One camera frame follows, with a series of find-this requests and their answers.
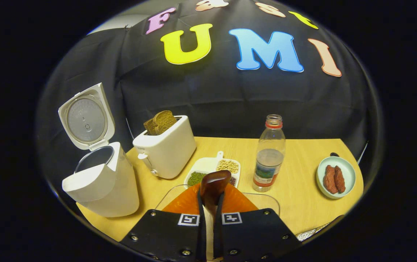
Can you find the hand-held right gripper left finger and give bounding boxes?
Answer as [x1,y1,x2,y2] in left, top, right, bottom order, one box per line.
[120,182,207,262]

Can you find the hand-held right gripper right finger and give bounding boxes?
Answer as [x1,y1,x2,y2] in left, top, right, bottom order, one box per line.
[214,182,302,262]

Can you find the clear rice container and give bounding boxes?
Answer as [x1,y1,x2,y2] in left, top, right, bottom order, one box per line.
[155,184,281,219]

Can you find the dark wooden spoon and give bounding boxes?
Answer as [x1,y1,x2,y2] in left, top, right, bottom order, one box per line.
[200,170,232,219]

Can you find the white rice cooker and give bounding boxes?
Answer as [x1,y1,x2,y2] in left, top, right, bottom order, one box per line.
[58,83,140,218]

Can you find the clear plastic water bottle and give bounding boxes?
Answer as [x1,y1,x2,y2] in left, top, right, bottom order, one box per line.
[252,114,286,192]

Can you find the white divided bean dish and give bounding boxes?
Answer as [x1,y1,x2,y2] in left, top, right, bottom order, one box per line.
[184,151,241,188]

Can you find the white toaster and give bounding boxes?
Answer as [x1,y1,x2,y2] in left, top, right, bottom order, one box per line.
[133,115,197,179]

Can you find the pale green plate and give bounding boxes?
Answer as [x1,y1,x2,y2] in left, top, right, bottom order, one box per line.
[316,156,356,199]

